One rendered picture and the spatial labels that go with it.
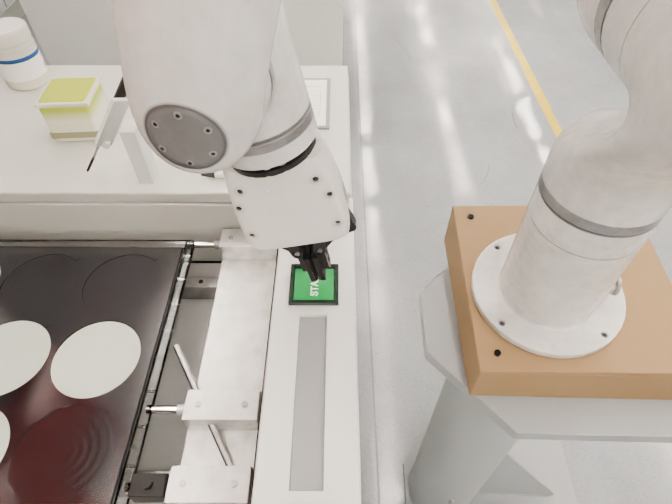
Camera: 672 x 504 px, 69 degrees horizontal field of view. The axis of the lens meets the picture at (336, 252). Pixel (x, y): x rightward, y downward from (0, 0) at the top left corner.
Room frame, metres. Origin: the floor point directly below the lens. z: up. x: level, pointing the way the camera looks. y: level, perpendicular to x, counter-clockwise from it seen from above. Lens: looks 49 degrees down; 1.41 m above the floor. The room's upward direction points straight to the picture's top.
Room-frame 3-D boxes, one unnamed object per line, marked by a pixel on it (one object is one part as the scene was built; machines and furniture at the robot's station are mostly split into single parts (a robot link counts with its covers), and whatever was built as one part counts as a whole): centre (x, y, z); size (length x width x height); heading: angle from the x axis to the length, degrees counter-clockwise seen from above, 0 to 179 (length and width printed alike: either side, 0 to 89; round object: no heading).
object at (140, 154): (0.53, 0.28, 1.03); 0.06 x 0.04 x 0.13; 90
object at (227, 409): (0.22, 0.12, 0.89); 0.08 x 0.03 x 0.03; 90
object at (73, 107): (0.64, 0.39, 1.00); 0.07 x 0.07 x 0.07; 4
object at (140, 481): (0.14, 0.18, 0.90); 0.04 x 0.02 x 0.03; 90
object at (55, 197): (0.67, 0.29, 0.89); 0.62 x 0.35 x 0.14; 90
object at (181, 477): (0.14, 0.12, 0.89); 0.08 x 0.03 x 0.03; 90
